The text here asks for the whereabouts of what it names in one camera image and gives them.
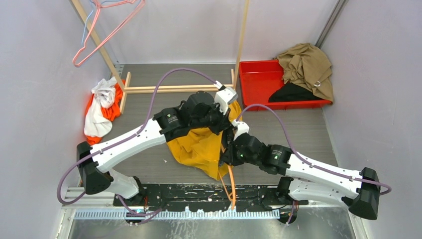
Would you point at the aluminium rail frame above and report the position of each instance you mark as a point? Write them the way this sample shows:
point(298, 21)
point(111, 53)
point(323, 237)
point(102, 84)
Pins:
point(96, 218)

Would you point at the white cloth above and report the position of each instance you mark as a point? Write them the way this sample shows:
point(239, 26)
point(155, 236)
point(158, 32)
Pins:
point(104, 93)

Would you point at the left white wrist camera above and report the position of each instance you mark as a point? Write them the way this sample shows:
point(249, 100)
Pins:
point(224, 97)

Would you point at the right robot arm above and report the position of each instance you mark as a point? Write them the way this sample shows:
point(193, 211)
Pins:
point(305, 179)

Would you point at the yellow pleated skirt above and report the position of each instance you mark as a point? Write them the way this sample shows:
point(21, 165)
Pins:
point(200, 149)

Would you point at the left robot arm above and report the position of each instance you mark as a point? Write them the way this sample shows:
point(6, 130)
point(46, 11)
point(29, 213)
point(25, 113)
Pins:
point(97, 172)

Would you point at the orange hanger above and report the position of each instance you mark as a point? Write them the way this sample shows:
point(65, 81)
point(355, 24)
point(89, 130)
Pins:
point(232, 195)

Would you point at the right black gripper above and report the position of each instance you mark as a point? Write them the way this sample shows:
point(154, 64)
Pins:
point(229, 157)

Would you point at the orange cloth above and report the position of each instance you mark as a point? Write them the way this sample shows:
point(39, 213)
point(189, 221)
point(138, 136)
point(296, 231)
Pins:
point(110, 113)

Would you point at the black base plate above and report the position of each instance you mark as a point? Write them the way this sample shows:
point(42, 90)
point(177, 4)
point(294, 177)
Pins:
point(207, 198)

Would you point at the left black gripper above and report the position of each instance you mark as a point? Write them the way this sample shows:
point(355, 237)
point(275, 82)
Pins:
point(224, 120)

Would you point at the wooden clothes rack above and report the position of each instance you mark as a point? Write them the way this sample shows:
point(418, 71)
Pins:
point(124, 85)

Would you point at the red plastic bin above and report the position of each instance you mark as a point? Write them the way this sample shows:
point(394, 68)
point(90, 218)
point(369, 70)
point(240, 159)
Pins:
point(260, 79)

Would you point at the tan brown garment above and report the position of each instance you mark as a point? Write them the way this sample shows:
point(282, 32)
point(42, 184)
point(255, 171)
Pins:
point(306, 66)

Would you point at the black garment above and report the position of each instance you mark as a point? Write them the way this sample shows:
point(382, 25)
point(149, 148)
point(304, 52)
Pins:
point(291, 93)

